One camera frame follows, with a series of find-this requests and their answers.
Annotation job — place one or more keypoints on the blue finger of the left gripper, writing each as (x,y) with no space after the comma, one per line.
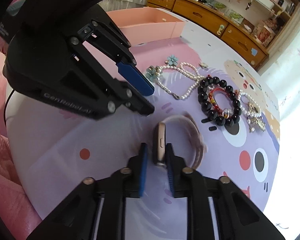
(109,39)

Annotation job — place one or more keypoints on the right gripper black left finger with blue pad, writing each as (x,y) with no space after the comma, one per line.
(96,209)

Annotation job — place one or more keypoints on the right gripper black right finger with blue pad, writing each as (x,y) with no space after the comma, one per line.
(216,208)

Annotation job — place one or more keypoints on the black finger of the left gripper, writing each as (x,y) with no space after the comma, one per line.
(100,94)

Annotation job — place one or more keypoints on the pink strap smartwatch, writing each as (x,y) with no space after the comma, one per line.
(182,130)

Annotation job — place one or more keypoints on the rhinestone leaf hair comb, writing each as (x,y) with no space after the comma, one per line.
(254,118)

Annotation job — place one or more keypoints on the pink plastic organizer box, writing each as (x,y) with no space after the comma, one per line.
(143,25)

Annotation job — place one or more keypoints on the cartoon printed table mat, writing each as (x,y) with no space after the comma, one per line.
(53,150)

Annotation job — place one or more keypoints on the wooden drawer cabinet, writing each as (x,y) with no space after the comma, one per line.
(231,33)

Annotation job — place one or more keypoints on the small gold ring charm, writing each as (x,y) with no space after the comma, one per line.
(203,65)

